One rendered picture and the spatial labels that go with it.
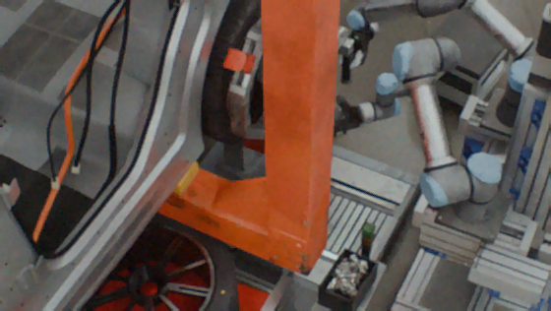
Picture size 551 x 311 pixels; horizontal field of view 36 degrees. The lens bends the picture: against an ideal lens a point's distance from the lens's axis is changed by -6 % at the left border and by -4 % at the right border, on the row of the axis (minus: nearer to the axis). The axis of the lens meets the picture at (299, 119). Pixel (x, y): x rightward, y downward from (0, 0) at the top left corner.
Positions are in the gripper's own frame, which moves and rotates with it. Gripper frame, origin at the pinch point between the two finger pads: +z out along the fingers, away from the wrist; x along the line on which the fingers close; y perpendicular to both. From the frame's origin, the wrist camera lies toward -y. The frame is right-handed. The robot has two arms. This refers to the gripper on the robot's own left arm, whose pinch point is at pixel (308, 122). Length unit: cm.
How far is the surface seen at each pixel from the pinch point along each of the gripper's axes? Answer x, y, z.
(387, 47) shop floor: 113, 83, -84
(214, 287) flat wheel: -38, 33, 47
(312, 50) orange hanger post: -44, -77, 15
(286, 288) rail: -39, 44, 21
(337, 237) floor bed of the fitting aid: 3, 82, -16
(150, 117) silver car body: -7, -28, 57
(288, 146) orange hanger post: -39, -36, 20
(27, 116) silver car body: 32, -4, 101
